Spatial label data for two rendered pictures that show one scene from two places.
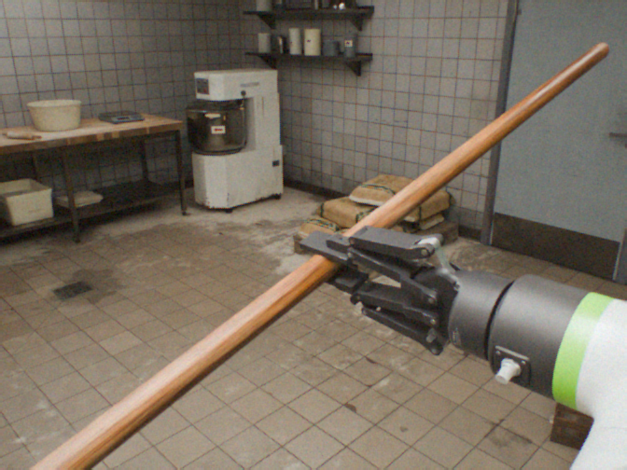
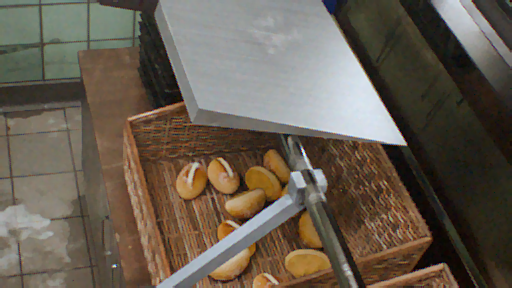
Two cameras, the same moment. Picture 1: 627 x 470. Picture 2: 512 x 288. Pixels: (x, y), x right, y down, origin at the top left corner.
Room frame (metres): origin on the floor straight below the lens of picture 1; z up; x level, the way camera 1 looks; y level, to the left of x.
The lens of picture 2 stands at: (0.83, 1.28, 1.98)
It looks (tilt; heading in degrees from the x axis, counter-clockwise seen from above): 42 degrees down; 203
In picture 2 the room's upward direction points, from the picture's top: 10 degrees clockwise
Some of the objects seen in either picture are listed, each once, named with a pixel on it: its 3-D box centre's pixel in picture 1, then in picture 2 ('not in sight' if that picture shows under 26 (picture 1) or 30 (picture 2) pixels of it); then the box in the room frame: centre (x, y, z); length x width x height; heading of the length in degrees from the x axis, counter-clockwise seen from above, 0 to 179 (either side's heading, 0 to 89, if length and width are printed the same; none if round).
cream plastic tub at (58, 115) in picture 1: (56, 115); not in sight; (4.80, 2.20, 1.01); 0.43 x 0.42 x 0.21; 135
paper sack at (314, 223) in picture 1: (337, 224); not in sight; (4.23, -0.20, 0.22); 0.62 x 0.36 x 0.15; 140
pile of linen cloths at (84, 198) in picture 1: (79, 199); not in sight; (4.78, 2.10, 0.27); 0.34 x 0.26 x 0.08; 141
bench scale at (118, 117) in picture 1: (121, 117); not in sight; (5.18, 1.78, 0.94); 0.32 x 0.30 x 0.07; 45
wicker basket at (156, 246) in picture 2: not in sight; (260, 198); (-0.33, 0.82, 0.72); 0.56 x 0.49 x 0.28; 46
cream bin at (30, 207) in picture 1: (20, 200); not in sight; (4.44, 2.45, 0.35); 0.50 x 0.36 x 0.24; 46
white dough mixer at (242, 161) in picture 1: (230, 140); not in sight; (5.50, 0.82, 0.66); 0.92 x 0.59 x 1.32; 135
